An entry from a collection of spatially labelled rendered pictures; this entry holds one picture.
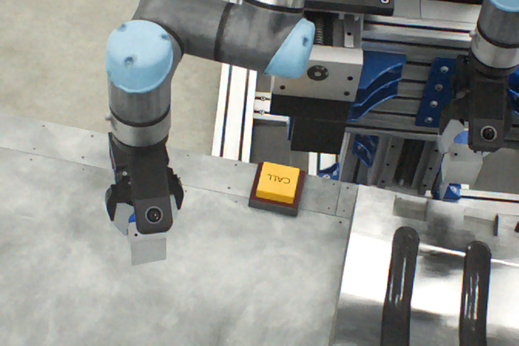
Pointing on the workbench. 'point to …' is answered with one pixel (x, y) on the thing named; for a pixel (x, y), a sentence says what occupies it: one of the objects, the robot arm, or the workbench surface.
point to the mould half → (422, 274)
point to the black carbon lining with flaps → (473, 311)
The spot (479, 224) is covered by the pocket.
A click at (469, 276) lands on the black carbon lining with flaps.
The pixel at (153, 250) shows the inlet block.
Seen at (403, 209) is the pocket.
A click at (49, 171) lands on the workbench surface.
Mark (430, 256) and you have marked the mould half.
